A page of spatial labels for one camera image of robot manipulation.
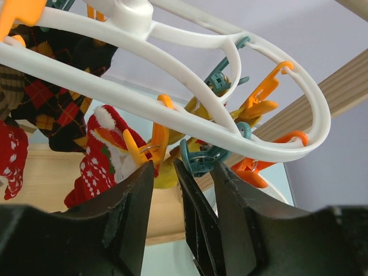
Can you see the red patterned sock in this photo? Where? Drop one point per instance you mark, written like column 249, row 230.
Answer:
column 14, row 150
column 107, row 160

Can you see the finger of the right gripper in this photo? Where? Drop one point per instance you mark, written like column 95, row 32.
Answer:
column 202, row 231

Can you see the white plastic clip hanger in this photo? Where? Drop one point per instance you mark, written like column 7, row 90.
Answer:
column 129, row 26

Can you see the black argyle sock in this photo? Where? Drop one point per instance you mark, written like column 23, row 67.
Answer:
column 59, row 113

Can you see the yellow-orange peg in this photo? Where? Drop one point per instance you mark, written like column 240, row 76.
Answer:
column 94, row 14

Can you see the wooden clothes rack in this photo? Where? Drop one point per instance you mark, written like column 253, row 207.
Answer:
column 343, row 90

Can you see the teal clothes peg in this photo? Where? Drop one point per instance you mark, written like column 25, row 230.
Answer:
column 60, row 4

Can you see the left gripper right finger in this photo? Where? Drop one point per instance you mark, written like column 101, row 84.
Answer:
column 329, row 241

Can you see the orange clothes peg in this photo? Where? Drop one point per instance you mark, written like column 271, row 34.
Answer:
column 27, row 12

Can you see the brown striped hanging sock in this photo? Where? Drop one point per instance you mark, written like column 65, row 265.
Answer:
column 12, row 90

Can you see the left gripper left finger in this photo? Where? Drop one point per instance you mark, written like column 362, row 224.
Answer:
column 103, row 236

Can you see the white perforated plastic basket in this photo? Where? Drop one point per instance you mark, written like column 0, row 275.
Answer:
column 268, row 202

